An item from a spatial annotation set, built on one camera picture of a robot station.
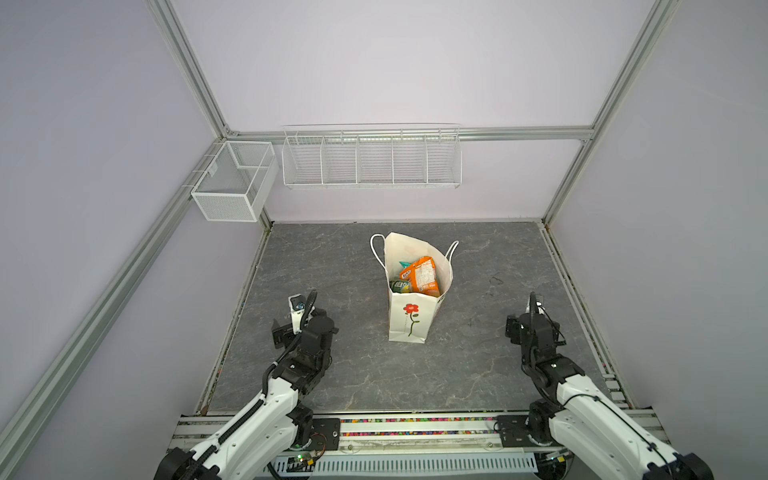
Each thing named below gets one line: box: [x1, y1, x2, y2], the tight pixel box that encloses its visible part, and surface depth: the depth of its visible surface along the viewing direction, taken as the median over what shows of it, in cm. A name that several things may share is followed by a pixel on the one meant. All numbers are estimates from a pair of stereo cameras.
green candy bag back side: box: [389, 280, 411, 294], surface depth 84 cm
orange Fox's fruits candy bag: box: [400, 256, 440, 297], surface depth 85 cm
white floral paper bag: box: [370, 232, 459, 343], surface depth 80 cm
